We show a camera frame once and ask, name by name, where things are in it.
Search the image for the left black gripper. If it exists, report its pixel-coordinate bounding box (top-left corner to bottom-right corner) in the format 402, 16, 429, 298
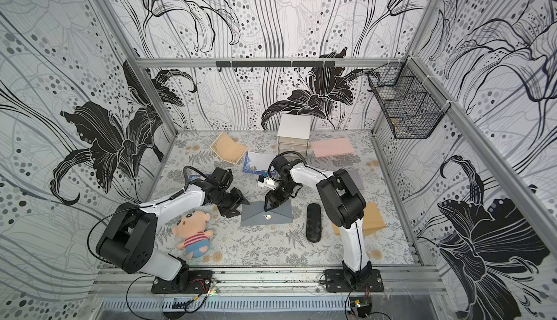
209, 187, 252, 219

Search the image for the dark grey envelope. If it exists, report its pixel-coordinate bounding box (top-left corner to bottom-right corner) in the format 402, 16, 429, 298
240, 201, 293, 227

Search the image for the cream letter paper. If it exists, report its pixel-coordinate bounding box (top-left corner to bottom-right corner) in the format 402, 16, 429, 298
210, 132, 248, 164

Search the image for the pink envelope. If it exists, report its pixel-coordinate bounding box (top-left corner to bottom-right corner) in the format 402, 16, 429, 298
310, 137, 355, 158

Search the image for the tan kraft envelope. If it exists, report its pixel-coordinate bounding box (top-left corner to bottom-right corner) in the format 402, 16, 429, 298
331, 202, 387, 238

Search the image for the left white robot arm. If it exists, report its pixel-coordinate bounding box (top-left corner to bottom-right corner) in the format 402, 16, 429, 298
95, 166, 249, 283

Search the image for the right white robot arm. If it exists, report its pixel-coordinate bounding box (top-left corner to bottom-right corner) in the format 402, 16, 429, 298
258, 151, 372, 278

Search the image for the black remote control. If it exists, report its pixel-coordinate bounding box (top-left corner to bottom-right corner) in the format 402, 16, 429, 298
306, 203, 322, 243

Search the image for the pig plush toy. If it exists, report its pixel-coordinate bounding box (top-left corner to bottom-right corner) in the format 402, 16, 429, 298
171, 211, 213, 261

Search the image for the white mini drawer box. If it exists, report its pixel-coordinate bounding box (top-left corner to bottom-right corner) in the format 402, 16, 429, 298
277, 114, 312, 157

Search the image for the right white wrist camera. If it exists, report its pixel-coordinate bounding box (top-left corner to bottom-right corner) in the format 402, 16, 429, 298
257, 174, 276, 190

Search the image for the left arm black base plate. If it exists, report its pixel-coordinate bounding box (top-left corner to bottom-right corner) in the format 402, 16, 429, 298
151, 269, 213, 295

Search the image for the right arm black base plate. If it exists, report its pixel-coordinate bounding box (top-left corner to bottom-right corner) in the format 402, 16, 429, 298
324, 269, 384, 293

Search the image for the white slotted cable duct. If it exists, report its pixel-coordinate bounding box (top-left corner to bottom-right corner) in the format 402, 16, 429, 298
102, 296, 345, 313

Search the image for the black wall bar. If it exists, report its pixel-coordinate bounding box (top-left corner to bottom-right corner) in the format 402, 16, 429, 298
216, 60, 337, 69

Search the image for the black wire basket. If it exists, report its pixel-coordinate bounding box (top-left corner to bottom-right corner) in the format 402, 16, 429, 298
367, 61, 445, 140

